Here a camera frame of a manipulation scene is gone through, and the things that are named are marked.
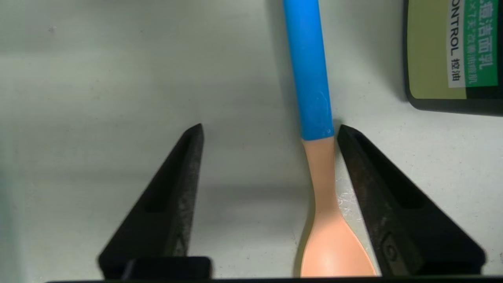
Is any black pump dispenser bottle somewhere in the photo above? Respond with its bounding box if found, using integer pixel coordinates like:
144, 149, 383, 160
402, 0, 503, 117

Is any light green plastic tray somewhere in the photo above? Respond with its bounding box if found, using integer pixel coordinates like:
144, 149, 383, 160
0, 0, 503, 280

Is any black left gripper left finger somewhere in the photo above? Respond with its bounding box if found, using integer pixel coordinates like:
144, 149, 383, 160
98, 123, 213, 280

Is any blue handled yellow spoon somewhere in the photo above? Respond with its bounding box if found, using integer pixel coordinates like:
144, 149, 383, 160
282, 0, 378, 278

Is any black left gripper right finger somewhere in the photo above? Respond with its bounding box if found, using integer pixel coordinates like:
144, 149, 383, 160
337, 125, 486, 277

